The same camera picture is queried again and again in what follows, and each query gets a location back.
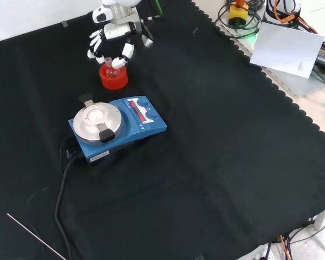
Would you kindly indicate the clear round-bottom flask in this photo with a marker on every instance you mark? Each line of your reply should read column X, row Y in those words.
column 111, row 73

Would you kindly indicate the clear tape strip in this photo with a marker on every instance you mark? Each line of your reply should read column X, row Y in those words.
column 199, row 257
column 65, row 24

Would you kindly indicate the blue-base heater with steel top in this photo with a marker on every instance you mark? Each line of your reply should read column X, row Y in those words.
column 124, row 140

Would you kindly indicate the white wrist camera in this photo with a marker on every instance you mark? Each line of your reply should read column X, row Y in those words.
column 100, row 15

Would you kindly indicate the thin metal rod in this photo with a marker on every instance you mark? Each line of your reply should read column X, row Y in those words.
column 35, row 236

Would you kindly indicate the yellow stop button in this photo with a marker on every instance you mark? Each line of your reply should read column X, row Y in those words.
column 238, row 13

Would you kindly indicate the pale board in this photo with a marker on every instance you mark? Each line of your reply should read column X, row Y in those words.
column 284, row 48

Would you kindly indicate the black table cloth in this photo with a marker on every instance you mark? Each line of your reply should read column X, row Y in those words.
column 205, row 162

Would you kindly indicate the white table leg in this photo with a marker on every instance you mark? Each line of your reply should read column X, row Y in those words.
column 323, row 218

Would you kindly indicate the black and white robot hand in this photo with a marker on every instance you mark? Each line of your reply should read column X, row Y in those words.
column 117, row 30

